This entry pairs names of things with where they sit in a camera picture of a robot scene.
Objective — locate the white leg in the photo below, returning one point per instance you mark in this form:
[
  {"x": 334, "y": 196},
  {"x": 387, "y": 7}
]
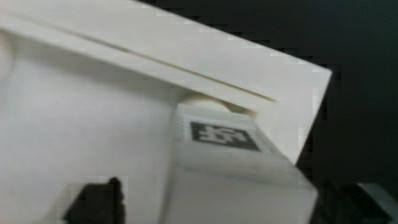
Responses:
[{"x": 236, "y": 184}]

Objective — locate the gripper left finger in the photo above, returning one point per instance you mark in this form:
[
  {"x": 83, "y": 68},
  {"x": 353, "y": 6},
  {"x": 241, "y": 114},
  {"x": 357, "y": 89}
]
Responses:
[{"x": 99, "y": 206}]

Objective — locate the white square tabletop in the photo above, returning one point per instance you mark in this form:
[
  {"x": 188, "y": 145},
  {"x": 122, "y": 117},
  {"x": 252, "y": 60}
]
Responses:
[{"x": 87, "y": 117}]

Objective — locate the white fence obstacle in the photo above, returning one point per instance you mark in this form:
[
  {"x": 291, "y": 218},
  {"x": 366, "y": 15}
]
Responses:
[{"x": 145, "y": 39}]

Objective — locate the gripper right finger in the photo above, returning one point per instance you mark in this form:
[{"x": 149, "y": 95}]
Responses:
[{"x": 357, "y": 204}]

